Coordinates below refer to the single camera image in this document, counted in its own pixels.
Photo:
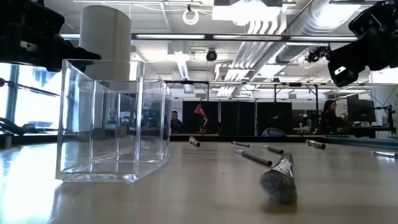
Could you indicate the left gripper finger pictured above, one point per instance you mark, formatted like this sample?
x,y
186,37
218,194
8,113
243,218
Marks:
x,y
81,56

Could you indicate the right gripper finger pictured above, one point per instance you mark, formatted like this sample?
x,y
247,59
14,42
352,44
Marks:
x,y
348,62

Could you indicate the black makeup brush silver ferrule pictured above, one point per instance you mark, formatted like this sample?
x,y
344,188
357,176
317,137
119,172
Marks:
x,y
315,144

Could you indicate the long thin black makeup brush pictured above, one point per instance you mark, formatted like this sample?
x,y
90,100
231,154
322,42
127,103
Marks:
x,y
253,157

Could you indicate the grey powder brush silver ferrule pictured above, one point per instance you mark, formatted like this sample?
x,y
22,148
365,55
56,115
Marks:
x,y
280,183

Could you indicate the dark-bristle makeup brush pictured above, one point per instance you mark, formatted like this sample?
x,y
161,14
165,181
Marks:
x,y
194,142

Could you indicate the white shade wooden lamp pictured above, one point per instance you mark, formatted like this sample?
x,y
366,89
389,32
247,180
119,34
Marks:
x,y
105,34

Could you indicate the black computer monitor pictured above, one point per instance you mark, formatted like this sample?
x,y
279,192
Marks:
x,y
360,110

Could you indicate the person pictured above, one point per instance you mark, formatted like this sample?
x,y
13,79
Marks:
x,y
331,118
176,123

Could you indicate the black office desk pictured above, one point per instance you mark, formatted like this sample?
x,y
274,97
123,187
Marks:
x,y
370,130

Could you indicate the blue chair back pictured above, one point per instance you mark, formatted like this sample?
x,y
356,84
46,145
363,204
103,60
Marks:
x,y
273,132

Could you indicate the clear acrylic container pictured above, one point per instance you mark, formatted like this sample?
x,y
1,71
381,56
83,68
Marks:
x,y
99,177

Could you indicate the black partition panels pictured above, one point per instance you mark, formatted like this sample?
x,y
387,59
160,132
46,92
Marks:
x,y
236,118

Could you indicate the black ceiling camera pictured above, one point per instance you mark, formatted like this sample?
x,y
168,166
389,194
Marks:
x,y
211,55
315,54

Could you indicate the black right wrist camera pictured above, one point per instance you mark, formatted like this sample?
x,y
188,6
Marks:
x,y
365,23

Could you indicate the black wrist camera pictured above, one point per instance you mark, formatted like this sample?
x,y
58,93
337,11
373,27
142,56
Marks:
x,y
365,23
31,15

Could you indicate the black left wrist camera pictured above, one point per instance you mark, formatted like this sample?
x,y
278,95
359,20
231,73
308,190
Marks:
x,y
31,15

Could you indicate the silver ventilation duct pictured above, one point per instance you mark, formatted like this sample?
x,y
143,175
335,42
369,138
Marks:
x,y
314,25

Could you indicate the black background rig frame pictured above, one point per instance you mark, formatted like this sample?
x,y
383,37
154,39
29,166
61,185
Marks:
x,y
248,82

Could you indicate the black overhead frame beam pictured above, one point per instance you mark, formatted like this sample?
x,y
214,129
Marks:
x,y
208,37

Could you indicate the black aluminium frame rail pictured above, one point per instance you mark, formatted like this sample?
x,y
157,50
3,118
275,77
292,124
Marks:
x,y
217,137

